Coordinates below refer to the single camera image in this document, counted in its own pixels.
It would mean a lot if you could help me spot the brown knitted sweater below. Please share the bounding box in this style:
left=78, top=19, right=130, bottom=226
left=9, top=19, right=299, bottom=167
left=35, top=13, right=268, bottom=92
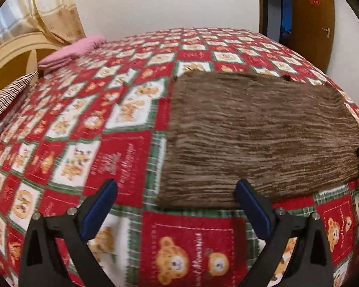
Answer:
left=157, top=71, right=359, bottom=208

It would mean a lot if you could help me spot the brown wooden door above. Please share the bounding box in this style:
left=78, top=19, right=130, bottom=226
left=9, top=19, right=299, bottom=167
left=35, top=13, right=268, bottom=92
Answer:
left=289, top=0, right=335, bottom=72

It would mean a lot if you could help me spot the red christmas bear bedspread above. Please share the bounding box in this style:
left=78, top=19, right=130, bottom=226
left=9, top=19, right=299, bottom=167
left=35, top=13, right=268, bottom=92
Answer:
left=0, top=27, right=359, bottom=287

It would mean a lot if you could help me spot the striped pillow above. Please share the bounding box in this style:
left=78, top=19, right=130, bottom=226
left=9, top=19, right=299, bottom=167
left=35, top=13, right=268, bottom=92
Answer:
left=0, top=71, right=39, bottom=119

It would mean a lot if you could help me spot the cream wooden headboard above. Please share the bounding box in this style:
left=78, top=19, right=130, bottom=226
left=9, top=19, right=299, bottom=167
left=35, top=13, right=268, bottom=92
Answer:
left=0, top=33, right=62, bottom=93

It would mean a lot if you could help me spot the pink folded blanket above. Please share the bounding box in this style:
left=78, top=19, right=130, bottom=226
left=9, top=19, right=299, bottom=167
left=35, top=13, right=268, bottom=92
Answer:
left=38, top=35, right=106, bottom=70

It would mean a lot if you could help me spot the beige patterned curtain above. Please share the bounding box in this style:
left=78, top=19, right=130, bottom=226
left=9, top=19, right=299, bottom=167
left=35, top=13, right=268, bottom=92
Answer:
left=0, top=0, right=85, bottom=46

